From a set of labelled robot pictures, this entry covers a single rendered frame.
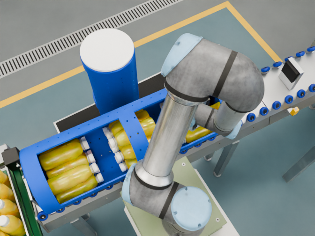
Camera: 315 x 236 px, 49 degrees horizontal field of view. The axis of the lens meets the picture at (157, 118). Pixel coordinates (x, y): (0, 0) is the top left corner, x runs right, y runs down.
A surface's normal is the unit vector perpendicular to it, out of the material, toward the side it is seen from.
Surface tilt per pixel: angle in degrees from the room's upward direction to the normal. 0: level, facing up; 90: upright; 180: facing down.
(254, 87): 57
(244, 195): 0
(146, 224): 4
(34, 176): 16
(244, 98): 77
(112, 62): 0
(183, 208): 11
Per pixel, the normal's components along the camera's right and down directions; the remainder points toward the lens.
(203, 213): 0.16, -0.34
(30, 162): -0.06, -0.55
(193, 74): -0.27, 0.48
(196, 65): -0.22, 0.19
